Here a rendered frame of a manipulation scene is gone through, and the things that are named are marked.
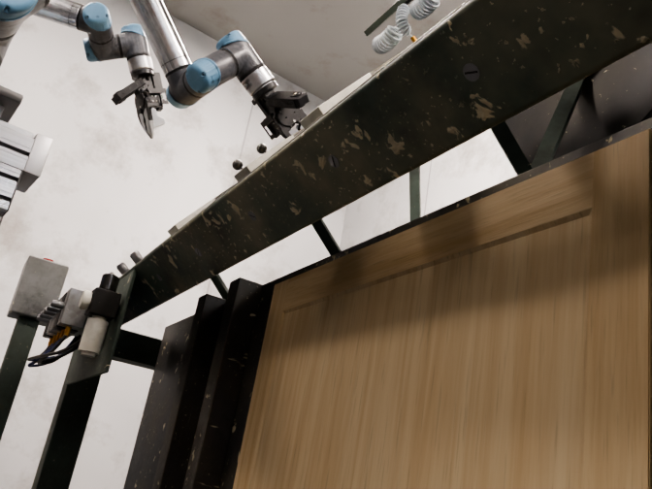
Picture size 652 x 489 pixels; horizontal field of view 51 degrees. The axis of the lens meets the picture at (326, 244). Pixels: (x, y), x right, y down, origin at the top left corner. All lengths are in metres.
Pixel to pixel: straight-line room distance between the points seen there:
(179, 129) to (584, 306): 5.08
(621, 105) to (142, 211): 3.89
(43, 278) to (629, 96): 1.81
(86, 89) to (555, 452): 5.03
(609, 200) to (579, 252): 0.06
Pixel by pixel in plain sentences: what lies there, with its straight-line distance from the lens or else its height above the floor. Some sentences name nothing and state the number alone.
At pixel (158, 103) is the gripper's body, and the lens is 2.24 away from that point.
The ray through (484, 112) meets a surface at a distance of 0.68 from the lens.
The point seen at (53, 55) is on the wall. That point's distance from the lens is 5.54.
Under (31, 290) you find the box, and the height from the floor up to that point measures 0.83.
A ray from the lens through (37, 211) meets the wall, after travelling 5.11.
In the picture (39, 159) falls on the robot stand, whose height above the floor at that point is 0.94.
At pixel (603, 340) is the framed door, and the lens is 0.73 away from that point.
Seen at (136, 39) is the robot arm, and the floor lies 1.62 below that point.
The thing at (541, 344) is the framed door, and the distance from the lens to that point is 0.78.
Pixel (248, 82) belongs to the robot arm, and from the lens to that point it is 1.73.
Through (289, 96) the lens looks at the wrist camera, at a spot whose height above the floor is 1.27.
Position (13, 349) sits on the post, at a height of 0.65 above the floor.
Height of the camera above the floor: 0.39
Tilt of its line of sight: 21 degrees up
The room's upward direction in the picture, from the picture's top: 10 degrees clockwise
